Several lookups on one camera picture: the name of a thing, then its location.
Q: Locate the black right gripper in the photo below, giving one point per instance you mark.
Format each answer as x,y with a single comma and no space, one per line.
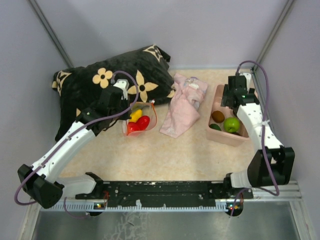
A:
226,94

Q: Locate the green apple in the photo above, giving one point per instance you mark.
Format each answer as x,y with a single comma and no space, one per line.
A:
231,125

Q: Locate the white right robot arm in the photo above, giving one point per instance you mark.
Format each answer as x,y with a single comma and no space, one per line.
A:
273,162

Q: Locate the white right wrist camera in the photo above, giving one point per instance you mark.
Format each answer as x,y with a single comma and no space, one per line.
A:
248,77

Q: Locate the red yellow mango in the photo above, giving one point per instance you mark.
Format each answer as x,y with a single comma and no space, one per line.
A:
143,122

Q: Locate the dark brown fruit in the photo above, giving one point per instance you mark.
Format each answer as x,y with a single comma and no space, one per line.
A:
236,133

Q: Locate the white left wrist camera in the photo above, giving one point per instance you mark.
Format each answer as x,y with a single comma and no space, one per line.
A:
122,84

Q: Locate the pink cloth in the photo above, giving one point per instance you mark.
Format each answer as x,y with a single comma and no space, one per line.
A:
183,110

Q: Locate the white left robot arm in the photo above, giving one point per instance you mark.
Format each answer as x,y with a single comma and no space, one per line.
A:
42,181

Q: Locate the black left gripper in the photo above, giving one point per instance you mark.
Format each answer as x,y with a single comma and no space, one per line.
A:
125,115

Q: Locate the aluminium frame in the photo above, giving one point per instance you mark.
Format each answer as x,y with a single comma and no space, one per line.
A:
233,207

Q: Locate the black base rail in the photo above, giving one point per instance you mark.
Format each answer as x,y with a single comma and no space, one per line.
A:
157,194

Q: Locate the yellow pear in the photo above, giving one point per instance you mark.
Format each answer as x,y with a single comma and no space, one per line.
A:
135,115

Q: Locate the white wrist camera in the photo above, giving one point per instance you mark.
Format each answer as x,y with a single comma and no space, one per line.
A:
122,84
248,77

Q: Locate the red apple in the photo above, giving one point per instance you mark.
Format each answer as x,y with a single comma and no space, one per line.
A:
132,127

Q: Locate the black flower-pattern pillow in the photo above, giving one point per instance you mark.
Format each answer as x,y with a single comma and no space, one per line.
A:
81,86

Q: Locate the dark green avocado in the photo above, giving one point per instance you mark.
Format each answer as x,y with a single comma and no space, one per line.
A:
215,126

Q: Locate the clear zip bag orange zipper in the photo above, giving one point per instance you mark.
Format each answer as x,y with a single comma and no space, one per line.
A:
148,109

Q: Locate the pink plastic bin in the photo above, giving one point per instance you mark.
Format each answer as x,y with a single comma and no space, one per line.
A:
222,136

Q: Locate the brown kiwi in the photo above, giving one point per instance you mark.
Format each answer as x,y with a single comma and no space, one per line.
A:
218,116

